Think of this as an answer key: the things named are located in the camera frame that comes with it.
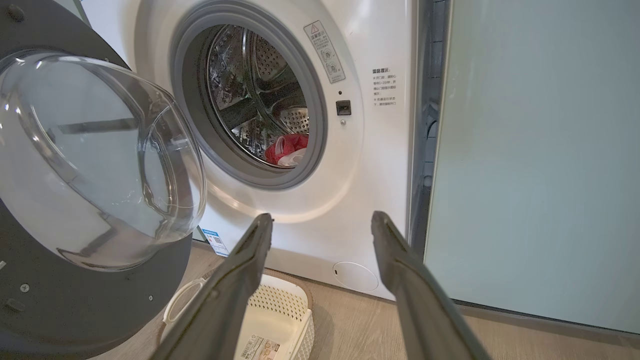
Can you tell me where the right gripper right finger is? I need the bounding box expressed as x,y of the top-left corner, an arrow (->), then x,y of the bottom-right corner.
371,211 -> 492,360

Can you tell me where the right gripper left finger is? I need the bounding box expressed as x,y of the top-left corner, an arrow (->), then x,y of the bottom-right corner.
150,214 -> 274,360

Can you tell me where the dark grey washer door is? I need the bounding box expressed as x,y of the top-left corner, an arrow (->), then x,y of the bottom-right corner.
0,0 -> 207,360

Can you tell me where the white garment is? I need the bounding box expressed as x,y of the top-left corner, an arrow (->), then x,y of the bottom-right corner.
277,148 -> 307,167

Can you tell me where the red garment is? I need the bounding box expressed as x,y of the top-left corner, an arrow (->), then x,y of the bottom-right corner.
264,133 -> 309,166

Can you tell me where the white washing machine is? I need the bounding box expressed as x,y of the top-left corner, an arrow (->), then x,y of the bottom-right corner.
80,0 -> 436,301

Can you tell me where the grey rubber door gasket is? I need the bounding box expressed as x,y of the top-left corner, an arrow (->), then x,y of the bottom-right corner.
170,0 -> 328,191

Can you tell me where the stainless steel washing machine drum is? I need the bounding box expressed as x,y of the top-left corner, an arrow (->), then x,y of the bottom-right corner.
206,25 -> 310,168

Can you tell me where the grey warning label sticker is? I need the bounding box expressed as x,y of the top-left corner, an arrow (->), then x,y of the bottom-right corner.
303,20 -> 346,84

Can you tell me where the basket product label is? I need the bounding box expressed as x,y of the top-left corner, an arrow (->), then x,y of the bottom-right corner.
240,334 -> 282,360

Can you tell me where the cream perforated laundry basket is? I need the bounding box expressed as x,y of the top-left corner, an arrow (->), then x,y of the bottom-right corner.
159,270 -> 316,360

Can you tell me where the blue energy label sticker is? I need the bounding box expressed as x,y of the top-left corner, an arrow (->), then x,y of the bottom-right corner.
201,229 -> 230,257

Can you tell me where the round drain filter cover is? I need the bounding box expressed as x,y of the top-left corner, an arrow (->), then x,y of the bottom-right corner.
332,261 -> 379,293

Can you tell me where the dark grey cabinet plinth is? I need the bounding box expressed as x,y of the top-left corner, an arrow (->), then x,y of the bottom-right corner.
452,299 -> 640,346

